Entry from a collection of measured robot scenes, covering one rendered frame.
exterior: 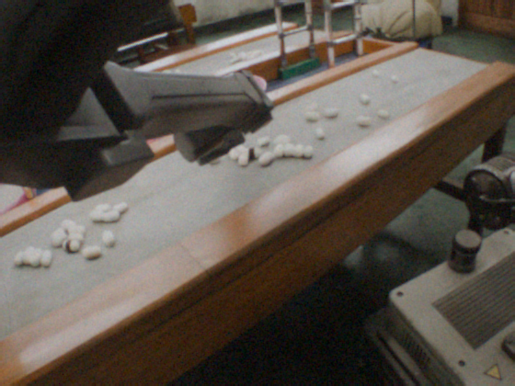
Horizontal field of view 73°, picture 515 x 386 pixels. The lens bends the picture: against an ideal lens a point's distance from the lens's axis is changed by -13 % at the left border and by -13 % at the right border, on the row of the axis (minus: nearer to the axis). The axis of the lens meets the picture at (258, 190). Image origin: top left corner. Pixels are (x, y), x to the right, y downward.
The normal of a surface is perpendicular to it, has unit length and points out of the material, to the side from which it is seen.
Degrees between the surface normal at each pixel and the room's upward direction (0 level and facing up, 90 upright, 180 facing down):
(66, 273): 0
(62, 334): 0
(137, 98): 57
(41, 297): 0
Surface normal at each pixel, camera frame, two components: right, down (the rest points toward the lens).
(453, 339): -0.14, -0.81
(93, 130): 0.79, -0.55
